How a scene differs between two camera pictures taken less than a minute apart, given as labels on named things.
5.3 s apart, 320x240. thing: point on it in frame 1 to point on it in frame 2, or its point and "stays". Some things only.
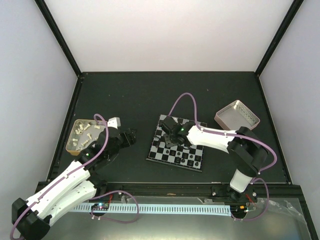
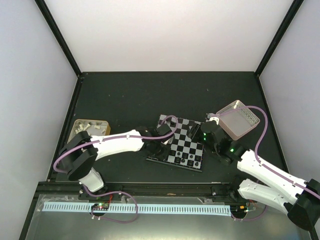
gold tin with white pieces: x=83 y=133 stays
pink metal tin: x=235 y=115 stays
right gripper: x=168 y=143 to x=194 y=133
